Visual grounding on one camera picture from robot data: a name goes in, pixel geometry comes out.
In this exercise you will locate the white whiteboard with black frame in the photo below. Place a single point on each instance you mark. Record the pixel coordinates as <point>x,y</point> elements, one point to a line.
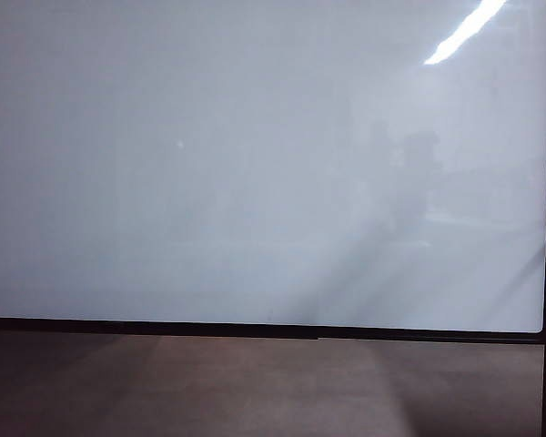
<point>255,159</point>

